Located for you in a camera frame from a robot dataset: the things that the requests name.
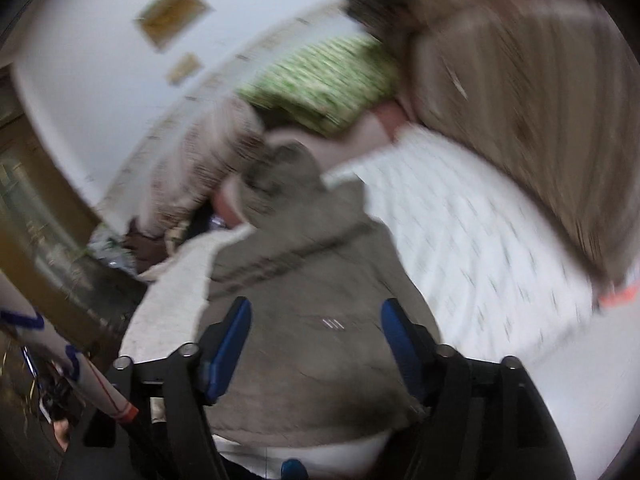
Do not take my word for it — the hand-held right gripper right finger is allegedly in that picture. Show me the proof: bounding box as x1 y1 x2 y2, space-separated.
380 298 576 480

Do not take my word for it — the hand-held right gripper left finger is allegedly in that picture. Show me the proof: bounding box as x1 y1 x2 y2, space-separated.
60 296 252 480

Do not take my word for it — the olive grey quilted jacket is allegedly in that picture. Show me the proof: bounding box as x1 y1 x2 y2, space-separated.
204 141 443 438

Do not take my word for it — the cream fleece blanket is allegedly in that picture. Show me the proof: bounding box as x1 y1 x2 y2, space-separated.
119 224 253 363

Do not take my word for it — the white leaf print bed sheet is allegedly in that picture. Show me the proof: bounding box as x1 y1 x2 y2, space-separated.
322 124 603 363

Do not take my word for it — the wooden door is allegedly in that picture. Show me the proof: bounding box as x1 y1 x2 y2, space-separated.
0 72 113 366

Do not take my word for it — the brown cloth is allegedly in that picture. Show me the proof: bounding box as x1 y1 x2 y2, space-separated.
124 217 168 273

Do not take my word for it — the small striped floral pillow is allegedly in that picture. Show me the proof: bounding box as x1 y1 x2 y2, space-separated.
147 99 267 243

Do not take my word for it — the pink bolster cushion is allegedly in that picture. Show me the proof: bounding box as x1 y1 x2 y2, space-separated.
265 102 418 173

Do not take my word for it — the large striped floral cushion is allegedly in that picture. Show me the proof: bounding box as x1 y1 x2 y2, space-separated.
404 0 640 283

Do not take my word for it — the green patterned cloth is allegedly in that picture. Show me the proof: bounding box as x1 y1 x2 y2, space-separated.
237 34 402 137

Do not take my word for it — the grey houndstooth cloth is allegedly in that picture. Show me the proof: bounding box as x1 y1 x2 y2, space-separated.
344 0 418 47

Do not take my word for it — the small wall plaque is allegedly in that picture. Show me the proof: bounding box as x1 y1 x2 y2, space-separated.
166 54 202 84

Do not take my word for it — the gold framed wall picture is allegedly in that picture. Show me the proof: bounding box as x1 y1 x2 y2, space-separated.
134 0 210 52

